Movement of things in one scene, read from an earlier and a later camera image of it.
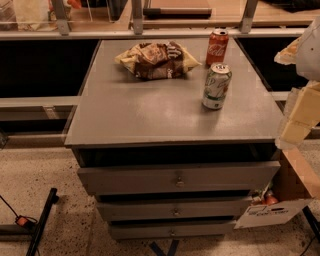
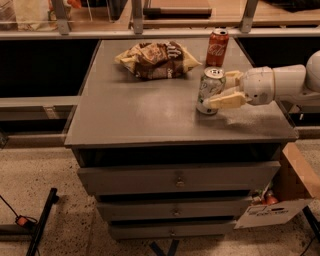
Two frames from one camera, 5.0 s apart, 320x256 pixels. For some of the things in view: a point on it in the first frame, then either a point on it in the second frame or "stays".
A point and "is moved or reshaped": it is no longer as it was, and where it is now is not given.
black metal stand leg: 52,199 stays
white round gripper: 310,53 to 258,84
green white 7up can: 217,86 is moved or reshaped
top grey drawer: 241,177 stays
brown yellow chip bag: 158,60 stays
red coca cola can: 216,49 stays
